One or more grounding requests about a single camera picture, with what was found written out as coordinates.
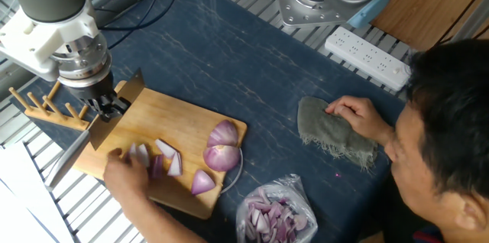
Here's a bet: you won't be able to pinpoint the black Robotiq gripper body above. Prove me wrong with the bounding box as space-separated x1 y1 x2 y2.
66 70 115 109

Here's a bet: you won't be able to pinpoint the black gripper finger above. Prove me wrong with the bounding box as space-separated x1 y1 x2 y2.
108 96 131 120
90 98 114 123

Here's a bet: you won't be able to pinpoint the steel cleaver knife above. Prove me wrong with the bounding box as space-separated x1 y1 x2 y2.
44 67 146 191

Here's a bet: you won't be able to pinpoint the grey frayed cloth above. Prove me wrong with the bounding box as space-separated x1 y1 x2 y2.
296 96 379 171

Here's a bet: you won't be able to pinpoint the clear plastic bag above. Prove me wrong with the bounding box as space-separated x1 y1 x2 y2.
235 173 319 243

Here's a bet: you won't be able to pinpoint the person's left forearm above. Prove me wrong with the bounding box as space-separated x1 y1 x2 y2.
121 193 209 243

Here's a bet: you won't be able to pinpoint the person's left hand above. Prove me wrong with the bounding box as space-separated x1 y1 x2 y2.
102 147 151 202

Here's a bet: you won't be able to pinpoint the person's right hand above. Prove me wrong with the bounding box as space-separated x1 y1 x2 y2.
324 95 394 147

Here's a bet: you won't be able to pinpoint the wooden peg rack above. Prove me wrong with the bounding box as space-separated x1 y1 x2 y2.
8 80 92 132

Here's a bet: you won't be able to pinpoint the wooden cutting board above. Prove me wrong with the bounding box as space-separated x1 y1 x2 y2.
72 80 248 220

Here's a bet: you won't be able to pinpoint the red onion quarter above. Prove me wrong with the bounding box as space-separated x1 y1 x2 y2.
206 119 240 148

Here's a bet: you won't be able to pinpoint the small red onion wedge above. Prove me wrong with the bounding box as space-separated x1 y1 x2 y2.
190 169 217 197

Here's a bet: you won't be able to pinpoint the red onion half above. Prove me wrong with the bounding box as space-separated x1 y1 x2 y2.
202 144 241 173

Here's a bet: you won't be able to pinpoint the white printed paper sheet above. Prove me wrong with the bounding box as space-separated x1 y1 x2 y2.
0 141 76 243

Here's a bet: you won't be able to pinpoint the dark blue marbled mat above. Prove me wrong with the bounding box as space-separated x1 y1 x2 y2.
10 0 420 243

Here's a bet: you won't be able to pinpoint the sliced red onion pile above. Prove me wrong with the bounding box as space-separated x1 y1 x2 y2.
244 187 309 243

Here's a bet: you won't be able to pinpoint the white power strip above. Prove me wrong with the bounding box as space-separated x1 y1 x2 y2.
324 25 412 92

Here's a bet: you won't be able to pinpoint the person's black haired head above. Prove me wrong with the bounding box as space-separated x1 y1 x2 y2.
384 38 489 243

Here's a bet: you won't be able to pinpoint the navy red shirt torso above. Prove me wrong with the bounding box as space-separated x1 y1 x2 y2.
412 224 446 243

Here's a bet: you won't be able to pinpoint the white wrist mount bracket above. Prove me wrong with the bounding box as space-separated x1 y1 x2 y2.
0 0 100 83

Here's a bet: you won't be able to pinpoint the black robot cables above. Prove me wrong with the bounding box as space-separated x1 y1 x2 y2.
91 0 188 51

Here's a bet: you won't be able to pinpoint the thin onion ring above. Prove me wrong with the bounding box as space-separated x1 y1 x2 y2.
219 147 245 195

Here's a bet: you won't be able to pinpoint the aluminium frame post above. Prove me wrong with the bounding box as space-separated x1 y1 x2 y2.
449 1 489 44

